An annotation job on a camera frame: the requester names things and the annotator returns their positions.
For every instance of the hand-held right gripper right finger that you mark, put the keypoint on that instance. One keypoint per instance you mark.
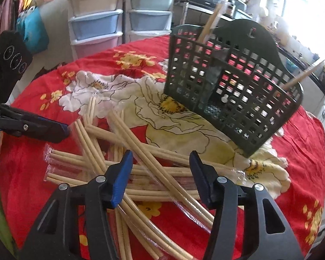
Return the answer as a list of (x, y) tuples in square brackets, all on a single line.
[(203, 178)]

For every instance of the pale green drawer tower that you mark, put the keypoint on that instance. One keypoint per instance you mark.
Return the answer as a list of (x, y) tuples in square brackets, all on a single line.
[(149, 19)]

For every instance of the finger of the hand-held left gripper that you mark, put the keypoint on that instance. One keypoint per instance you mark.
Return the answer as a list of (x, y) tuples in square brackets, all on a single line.
[(48, 130)]

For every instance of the blue hanging bag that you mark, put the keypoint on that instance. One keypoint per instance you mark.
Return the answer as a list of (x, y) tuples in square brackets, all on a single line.
[(32, 32)]

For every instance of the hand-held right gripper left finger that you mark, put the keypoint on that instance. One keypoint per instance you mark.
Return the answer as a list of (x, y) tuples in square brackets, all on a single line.
[(122, 177)]

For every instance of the pile of chopsticks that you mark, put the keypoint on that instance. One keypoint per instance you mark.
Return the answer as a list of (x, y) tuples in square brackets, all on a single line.
[(149, 158)]

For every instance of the dark green plastic utensil basket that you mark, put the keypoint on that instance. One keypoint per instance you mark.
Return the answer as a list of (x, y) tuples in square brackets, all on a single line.
[(238, 32)]

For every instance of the metal kitchen rack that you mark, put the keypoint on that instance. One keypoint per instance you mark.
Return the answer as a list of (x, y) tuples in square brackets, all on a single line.
[(195, 6)]

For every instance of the cream blue pink drawer tower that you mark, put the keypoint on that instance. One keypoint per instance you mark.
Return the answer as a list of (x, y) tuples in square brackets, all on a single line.
[(94, 24)]

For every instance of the red floral blanket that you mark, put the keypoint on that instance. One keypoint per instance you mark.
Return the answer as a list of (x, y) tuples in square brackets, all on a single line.
[(29, 168)]

